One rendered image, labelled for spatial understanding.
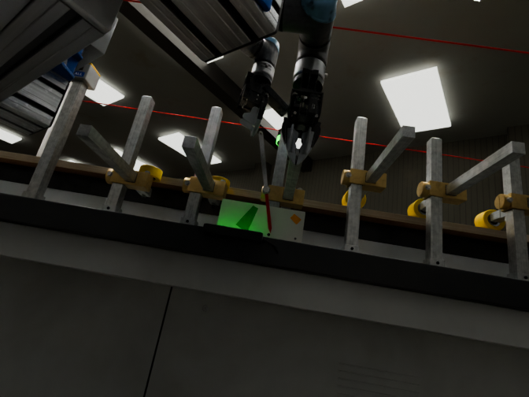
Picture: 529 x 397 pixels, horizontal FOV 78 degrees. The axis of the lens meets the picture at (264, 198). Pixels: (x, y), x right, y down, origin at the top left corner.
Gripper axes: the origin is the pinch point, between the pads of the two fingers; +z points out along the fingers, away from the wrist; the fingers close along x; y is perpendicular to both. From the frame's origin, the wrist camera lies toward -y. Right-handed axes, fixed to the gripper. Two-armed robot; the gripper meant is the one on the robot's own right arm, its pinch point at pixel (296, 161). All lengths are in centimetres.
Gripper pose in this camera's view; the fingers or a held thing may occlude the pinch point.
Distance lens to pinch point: 74.6
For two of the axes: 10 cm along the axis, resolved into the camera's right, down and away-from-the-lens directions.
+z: -1.7, 9.3, -3.3
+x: 9.9, 1.6, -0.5
